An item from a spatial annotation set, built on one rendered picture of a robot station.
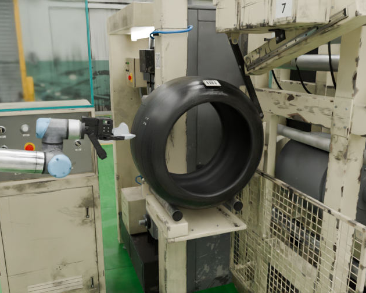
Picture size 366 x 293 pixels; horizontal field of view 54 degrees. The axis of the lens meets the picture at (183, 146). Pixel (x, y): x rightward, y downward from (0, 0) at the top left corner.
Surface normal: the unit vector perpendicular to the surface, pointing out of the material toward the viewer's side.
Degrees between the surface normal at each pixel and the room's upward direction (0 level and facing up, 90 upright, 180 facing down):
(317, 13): 90
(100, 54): 90
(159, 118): 65
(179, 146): 90
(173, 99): 53
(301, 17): 90
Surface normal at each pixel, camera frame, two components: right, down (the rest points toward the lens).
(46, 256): 0.37, 0.22
